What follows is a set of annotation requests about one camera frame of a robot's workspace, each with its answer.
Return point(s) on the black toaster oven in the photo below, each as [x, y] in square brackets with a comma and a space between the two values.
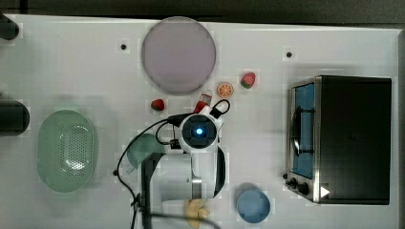
[339, 139]

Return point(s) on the large lilac round plate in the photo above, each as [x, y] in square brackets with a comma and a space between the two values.
[178, 54]

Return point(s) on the green metal cup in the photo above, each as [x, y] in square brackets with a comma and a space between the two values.
[144, 146]

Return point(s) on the black cylinder post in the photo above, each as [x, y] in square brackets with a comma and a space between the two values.
[9, 30]
[14, 118]

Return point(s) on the small red strawberry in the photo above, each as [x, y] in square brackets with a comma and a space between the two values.
[158, 105]

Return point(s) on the orange half slice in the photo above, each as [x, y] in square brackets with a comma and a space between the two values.
[225, 90]

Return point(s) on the large toy strawberry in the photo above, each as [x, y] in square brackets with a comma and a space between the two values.
[248, 80]

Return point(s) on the red ketchup bottle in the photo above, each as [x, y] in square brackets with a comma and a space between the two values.
[204, 100]

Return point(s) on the yellow banana toy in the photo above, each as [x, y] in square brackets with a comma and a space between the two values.
[195, 210]

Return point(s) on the blue bowl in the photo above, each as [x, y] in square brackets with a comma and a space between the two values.
[253, 205]

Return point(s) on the green oval strainer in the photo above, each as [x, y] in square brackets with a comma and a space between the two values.
[65, 151]

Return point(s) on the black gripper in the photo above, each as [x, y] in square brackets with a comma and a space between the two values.
[177, 119]

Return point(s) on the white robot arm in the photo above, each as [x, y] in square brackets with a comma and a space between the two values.
[197, 171]

